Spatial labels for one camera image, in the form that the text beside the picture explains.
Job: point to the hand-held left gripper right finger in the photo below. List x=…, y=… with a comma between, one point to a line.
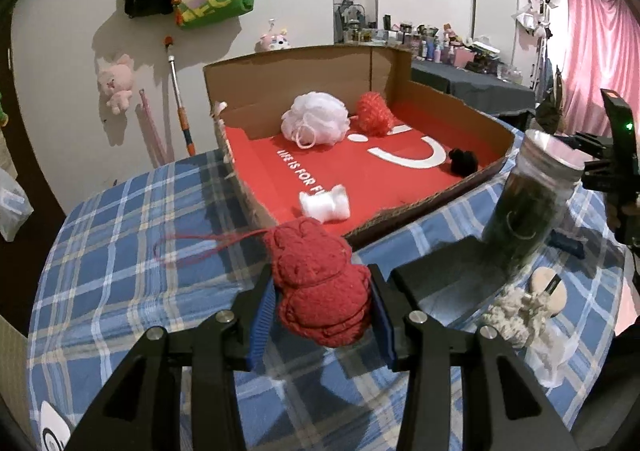
x=386, y=331

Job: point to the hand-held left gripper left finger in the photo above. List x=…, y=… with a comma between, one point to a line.
x=262, y=326

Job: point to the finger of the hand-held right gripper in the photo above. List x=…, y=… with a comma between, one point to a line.
x=596, y=176
x=592, y=142

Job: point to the glass jar with metal lid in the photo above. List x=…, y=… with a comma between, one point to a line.
x=530, y=211

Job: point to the patterned tin box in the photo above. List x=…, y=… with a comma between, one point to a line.
x=450, y=276

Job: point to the beige powder puff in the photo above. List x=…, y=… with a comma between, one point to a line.
x=542, y=281

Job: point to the beige knitted scrunchie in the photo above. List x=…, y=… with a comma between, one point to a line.
x=510, y=316

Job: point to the black scrunchie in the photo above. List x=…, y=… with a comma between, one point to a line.
x=461, y=161

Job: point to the white cotton pad roll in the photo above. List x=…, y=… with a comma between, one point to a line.
x=325, y=203

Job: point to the cardboard box with red inside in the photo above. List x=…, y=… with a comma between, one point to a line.
x=380, y=171

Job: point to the white tissue wipe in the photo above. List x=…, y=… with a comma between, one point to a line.
x=550, y=356

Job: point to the white mesh bath pouf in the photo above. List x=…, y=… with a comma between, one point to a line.
x=315, y=116

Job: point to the orange knitted pouf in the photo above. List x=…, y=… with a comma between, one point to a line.
x=374, y=113

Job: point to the pink curtain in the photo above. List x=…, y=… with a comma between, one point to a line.
x=595, y=31

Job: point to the blue plaid blanket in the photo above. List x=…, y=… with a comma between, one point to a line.
x=150, y=306

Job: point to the white hanging bags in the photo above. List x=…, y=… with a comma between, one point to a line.
x=532, y=18

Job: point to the dark covered desk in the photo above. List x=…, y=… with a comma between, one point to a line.
x=465, y=86

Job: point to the white wardrobe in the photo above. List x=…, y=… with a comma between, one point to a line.
x=495, y=6

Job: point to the cluttered dark side table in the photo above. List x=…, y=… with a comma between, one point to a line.
x=430, y=43

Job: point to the white device with round logo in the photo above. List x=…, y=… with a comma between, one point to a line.
x=52, y=431

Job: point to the metal stick with orange grip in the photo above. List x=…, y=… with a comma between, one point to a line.
x=180, y=106

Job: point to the clear plastic bag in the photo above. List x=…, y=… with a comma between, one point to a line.
x=12, y=211

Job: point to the pink round plush toy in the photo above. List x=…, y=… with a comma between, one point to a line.
x=272, y=42

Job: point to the green frog plush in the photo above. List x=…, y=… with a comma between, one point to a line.
x=3, y=111

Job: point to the brown door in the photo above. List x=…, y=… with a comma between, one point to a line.
x=15, y=81

